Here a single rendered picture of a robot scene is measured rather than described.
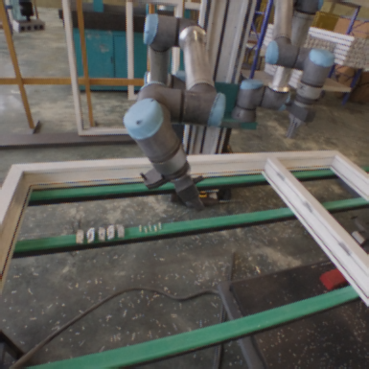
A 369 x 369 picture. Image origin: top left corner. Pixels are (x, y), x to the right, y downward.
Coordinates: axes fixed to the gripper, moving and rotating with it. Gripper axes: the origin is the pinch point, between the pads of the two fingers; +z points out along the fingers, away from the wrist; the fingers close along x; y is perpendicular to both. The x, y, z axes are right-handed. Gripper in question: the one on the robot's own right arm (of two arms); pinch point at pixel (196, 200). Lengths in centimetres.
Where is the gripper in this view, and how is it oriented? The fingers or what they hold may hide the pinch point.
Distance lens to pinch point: 75.1
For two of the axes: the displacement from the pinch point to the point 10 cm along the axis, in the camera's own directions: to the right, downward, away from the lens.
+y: 8.8, -4.7, -0.9
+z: 4.0, 6.2, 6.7
